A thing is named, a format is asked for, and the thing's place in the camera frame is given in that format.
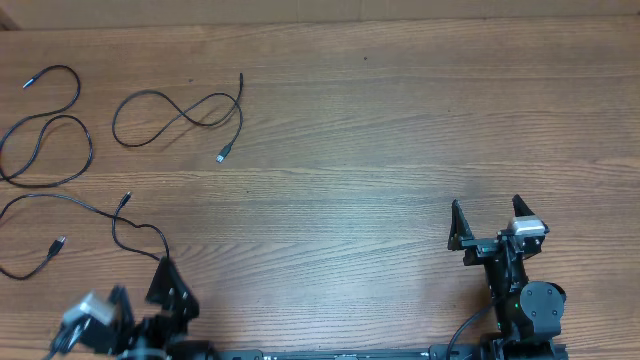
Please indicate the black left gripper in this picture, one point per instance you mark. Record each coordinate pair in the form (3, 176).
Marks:
(143, 336)

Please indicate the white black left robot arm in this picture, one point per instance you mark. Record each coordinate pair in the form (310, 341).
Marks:
(162, 336)

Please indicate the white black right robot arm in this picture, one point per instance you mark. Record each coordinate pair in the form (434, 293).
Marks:
(528, 313)

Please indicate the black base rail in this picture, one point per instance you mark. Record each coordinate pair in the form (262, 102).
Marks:
(434, 352)

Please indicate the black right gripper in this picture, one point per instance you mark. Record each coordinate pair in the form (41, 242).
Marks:
(479, 248)

